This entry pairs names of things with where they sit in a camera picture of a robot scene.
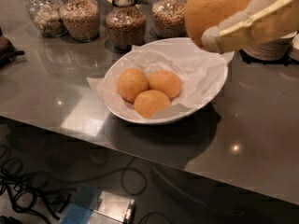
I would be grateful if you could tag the glass jar, right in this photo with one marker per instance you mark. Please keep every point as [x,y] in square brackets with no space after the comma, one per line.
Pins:
[168,18]

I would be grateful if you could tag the black tray under plates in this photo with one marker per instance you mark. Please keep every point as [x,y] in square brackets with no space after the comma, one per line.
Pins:
[285,60]

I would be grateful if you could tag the blue and metal box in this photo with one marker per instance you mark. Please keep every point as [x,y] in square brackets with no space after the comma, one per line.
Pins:
[96,206]

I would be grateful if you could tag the dark brown object left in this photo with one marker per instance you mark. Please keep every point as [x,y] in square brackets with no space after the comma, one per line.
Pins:
[8,53]

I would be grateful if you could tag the stack of paper plates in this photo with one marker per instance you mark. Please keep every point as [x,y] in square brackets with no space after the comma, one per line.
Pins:
[271,51]

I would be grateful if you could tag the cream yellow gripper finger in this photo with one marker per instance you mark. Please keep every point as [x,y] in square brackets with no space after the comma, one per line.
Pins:
[262,21]

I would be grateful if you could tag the white oval bowl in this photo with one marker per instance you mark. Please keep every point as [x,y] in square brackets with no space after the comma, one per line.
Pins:
[218,78]

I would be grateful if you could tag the glass jar of nuts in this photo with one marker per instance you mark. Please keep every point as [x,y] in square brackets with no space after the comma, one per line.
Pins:
[126,24]

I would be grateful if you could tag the white paper liner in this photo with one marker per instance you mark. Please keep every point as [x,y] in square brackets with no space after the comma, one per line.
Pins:
[187,66]

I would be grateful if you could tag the glass jar of grains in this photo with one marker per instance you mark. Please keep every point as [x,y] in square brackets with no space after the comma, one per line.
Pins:
[81,18]

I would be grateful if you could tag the glass jar, far left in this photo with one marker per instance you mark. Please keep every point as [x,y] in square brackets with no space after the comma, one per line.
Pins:
[46,17]

